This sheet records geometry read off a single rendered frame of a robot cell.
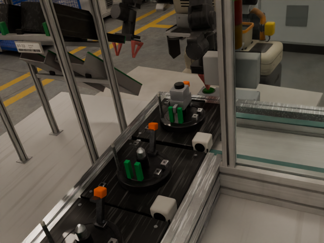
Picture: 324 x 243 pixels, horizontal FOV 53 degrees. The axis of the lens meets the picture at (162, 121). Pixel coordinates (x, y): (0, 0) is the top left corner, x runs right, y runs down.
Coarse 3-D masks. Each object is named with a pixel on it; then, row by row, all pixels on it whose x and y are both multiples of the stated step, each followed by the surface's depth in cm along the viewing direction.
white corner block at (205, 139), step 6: (198, 132) 92; (198, 138) 90; (204, 138) 89; (210, 138) 90; (192, 144) 90; (198, 144) 89; (204, 144) 88; (210, 144) 90; (198, 150) 90; (204, 150) 89
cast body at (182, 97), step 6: (174, 84) 96; (180, 84) 95; (174, 90) 95; (180, 90) 94; (186, 90) 96; (174, 96) 96; (180, 96) 95; (186, 96) 96; (174, 102) 96; (180, 102) 95; (186, 102) 97; (174, 108) 95
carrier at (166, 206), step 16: (112, 144) 78; (128, 144) 95; (144, 144) 94; (112, 160) 90; (128, 160) 78; (144, 160) 80; (160, 160) 84; (176, 160) 86; (192, 160) 85; (96, 176) 85; (112, 176) 84; (128, 176) 79; (144, 176) 79; (160, 176) 78; (176, 176) 81; (192, 176) 80; (112, 192) 79; (128, 192) 78; (144, 192) 78; (160, 192) 77; (176, 192) 76; (128, 208) 74; (144, 208) 74; (160, 208) 70; (176, 208) 73
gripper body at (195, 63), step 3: (201, 57) 110; (195, 60) 116; (198, 60) 112; (201, 60) 110; (192, 63) 114; (195, 63) 114; (198, 63) 114; (201, 63) 111; (192, 66) 112; (195, 66) 112; (198, 66) 112; (201, 66) 111
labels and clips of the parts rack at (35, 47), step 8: (0, 24) 82; (8, 32) 84; (16, 32) 82; (48, 32) 77; (80, 40) 97; (0, 48) 87; (24, 48) 83; (32, 48) 82; (40, 48) 81; (80, 80) 105; (88, 80) 104; (96, 80) 102; (104, 80) 101
